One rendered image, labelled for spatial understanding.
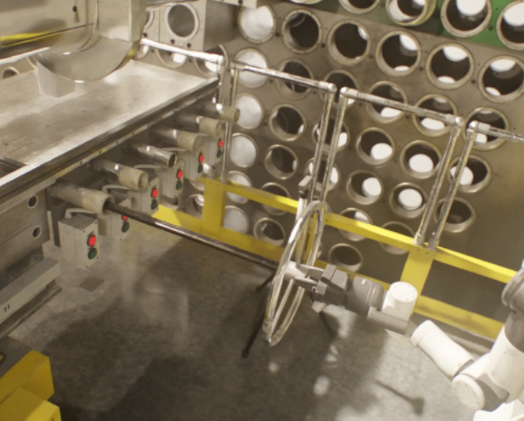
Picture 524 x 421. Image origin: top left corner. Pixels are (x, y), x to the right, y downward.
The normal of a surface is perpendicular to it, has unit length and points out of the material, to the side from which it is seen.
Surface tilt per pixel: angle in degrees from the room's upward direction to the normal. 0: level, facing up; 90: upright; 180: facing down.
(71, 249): 90
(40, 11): 90
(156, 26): 90
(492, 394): 99
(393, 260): 90
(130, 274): 0
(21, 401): 0
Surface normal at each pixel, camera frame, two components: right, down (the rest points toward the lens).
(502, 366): -0.82, 0.33
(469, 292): -0.36, 0.44
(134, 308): 0.14, -0.85
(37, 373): 0.92, 0.30
